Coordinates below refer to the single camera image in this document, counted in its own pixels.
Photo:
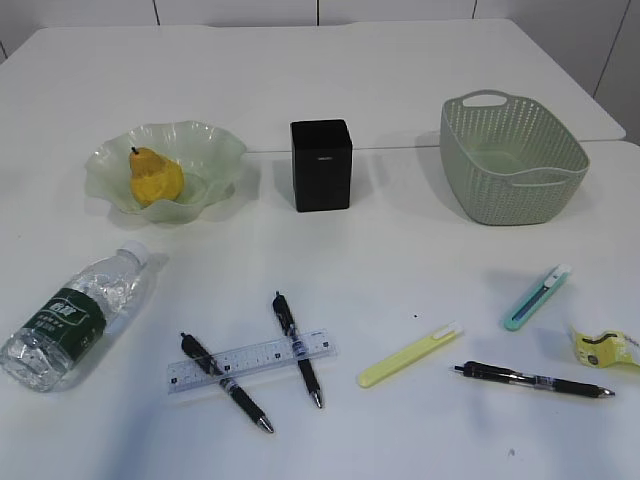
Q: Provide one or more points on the green woven plastic basket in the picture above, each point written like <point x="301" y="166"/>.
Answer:
<point x="508" y="159"/>

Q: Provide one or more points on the black pen under ruler left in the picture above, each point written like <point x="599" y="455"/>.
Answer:
<point x="197" y="352"/>

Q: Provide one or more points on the yellow pear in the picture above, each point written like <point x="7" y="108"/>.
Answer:
<point x="154" y="176"/>

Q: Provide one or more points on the black pen right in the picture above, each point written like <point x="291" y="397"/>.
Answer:
<point x="480" y="371"/>

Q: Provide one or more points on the clear water bottle green label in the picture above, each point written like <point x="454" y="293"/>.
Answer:
<point x="100" y="299"/>

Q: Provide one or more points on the black pen over ruler middle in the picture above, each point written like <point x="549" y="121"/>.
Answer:
<point x="289" y="328"/>

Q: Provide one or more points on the black square pen holder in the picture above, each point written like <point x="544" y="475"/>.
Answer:
<point x="321" y="164"/>

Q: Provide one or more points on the yellow utility knife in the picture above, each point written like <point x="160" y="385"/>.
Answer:
<point x="409" y="355"/>

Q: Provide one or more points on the green wavy glass plate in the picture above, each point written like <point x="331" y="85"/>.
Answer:
<point x="209" y="156"/>

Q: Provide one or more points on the transparent plastic ruler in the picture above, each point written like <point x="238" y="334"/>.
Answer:
<point x="248" y="360"/>

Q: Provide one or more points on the teal utility knife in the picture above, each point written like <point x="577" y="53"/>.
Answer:
<point x="539" y="294"/>

